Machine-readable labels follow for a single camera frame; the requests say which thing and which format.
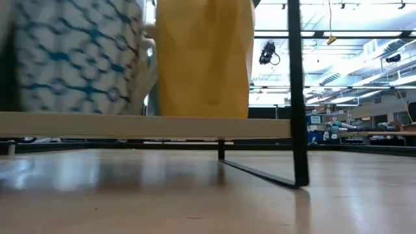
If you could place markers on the blue storage bin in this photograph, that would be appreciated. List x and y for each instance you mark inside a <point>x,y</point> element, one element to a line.
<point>317,137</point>

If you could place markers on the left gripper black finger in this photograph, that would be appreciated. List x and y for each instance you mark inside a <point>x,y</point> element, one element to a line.
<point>8,71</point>

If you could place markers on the wooden shelf black metal frame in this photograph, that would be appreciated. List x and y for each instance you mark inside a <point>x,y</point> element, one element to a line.
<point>146,125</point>

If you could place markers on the yellow mug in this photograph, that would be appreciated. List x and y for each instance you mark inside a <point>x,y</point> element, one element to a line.
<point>204,58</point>

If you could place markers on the white mug blue floral pattern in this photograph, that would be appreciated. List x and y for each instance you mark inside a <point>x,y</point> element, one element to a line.
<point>78,58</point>

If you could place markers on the black table edge rail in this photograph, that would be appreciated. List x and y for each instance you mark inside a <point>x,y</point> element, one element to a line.
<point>97,146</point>

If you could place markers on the black ceiling device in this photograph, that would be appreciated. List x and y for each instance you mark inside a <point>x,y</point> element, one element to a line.
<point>393,58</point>

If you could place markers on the wooden workbench grey legs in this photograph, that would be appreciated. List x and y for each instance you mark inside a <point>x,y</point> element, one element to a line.
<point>377,133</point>

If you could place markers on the black station frame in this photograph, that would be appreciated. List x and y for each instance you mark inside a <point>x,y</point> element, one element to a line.
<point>357,33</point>

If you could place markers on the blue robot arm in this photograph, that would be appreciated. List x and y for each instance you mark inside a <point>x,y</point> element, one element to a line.
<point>341,125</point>

